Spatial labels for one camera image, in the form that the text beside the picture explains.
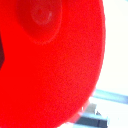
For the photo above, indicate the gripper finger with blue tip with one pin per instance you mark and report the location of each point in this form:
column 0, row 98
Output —
column 1, row 53

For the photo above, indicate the red plastic cup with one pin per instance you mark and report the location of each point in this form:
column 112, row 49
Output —
column 50, row 66

